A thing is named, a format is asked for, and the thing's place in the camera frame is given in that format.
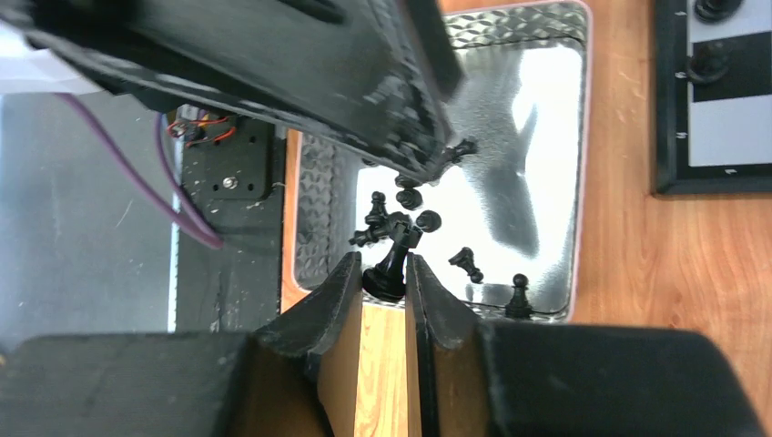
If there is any black chess piece on board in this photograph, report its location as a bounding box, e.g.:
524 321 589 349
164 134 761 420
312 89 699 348
693 0 743 24
686 41 732 85

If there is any black pawn in tray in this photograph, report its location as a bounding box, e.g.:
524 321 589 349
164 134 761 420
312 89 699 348
504 273 533 320

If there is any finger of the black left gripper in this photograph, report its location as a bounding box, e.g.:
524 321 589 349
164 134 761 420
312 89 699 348
1 1 463 182

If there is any black and white chessboard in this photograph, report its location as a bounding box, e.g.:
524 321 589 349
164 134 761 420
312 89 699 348
652 0 771 196

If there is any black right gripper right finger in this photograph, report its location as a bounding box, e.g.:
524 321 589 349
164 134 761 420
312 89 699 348
405 255 764 436

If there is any black chess piece in tray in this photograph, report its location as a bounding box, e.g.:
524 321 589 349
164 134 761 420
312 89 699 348
349 191 391 248
448 247 484 284
395 175 423 210

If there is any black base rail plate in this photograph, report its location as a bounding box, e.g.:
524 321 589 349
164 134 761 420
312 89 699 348
168 105 287 331

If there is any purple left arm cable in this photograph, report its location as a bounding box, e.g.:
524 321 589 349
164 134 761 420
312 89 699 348
54 92 226 250

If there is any silver metal tray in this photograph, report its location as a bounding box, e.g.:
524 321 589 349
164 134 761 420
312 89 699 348
292 0 594 324

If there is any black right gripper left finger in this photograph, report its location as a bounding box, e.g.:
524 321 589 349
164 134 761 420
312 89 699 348
1 252 363 436

